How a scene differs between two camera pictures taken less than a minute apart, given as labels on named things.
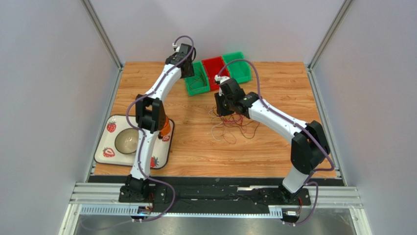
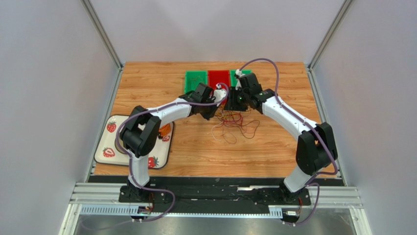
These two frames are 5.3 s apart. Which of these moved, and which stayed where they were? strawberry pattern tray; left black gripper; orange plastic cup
Moved: left black gripper
Stayed: orange plastic cup; strawberry pattern tray
